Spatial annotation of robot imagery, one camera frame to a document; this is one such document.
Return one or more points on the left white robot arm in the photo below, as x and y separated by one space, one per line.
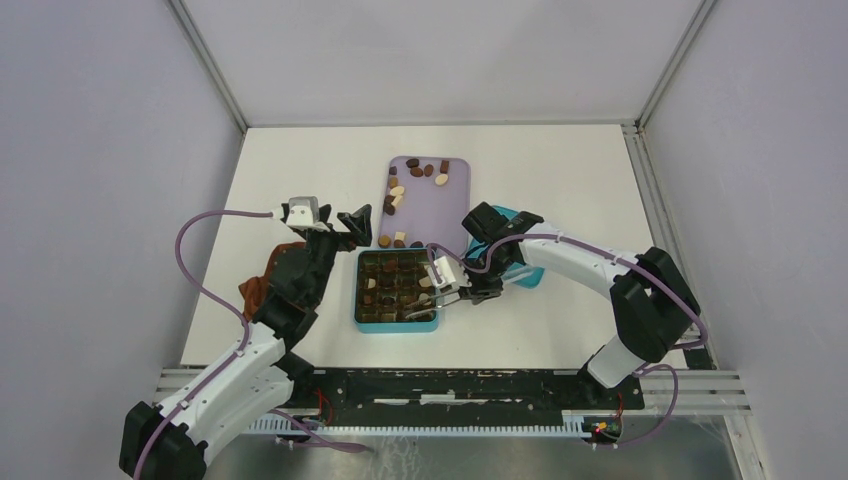
180 437

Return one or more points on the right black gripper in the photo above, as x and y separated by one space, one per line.
479 291

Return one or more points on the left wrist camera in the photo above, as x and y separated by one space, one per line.
302 213

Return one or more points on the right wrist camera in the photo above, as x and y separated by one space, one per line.
448 273

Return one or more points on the teal chocolate box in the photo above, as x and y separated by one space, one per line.
397 272

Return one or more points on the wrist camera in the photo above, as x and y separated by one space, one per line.
448 273
302 213

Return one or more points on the teal box lid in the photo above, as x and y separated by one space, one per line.
520 275

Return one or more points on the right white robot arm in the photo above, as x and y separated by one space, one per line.
653 307

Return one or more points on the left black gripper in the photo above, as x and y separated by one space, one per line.
357 222

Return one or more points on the brown cloth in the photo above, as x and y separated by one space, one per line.
254 289

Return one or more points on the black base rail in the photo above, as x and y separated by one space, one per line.
458 397

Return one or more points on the purple chocolate tray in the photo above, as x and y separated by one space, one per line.
424 201

